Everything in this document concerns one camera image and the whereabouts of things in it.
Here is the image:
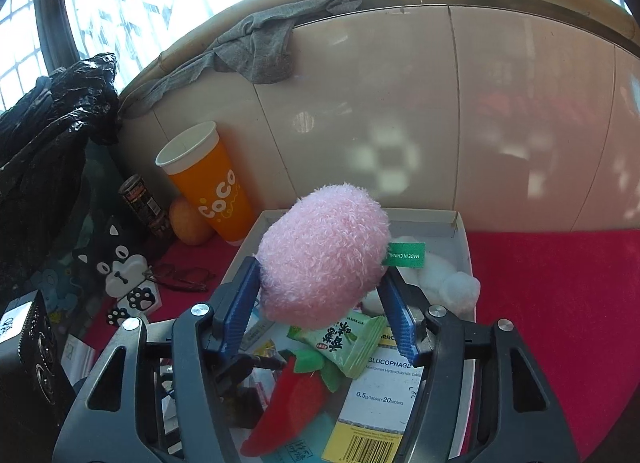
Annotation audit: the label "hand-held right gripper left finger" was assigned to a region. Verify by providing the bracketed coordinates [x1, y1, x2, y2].
[52, 255, 263, 463]

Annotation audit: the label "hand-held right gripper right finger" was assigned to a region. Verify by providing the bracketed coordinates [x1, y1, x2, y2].
[377, 268, 591, 463]

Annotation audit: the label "white plush bunny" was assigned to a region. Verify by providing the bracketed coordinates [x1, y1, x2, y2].
[362, 235, 481, 316]

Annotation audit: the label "green snack packet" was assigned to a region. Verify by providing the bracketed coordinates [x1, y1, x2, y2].
[287, 310, 388, 379]

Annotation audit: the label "white cardboard tray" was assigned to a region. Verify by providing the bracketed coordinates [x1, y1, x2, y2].
[215, 209, 476, 463]

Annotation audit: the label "pink plush ball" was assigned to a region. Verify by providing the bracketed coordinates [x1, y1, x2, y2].
[256, 184, 427, 330]

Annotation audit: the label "white box with yellow end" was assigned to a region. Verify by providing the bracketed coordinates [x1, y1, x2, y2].
[321, 328, 426, 463]

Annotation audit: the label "red chili plush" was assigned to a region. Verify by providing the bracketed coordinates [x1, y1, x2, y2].
[240, 348, 346, 459]

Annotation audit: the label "dark red glasses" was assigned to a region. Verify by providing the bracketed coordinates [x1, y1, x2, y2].
[147, 265, 216, 292]

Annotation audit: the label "orange fruit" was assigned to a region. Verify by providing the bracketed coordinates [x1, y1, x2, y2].
[168, 197, 213, 245]

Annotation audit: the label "orange paper cup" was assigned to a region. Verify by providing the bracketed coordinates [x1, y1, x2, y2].
[155, 121, 257, 246]

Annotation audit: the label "black white cat figure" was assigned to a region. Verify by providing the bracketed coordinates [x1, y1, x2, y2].
[72, 223, 163, 326]

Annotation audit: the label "dark can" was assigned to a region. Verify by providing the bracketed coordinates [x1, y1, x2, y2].
[118, 174, 173, 244]

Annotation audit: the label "red tablecloth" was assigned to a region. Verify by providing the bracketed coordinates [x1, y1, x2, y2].
[80, 230, 640, 463]

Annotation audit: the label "black plastic bag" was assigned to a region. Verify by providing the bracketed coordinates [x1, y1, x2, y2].
[0, 54, 121, 224]

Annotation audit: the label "grey cloth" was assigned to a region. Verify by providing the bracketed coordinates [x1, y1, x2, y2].
[131, 0, 362, 116]

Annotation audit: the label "metal window grille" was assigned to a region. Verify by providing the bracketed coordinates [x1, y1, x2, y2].
[0, 0, 640, 114]

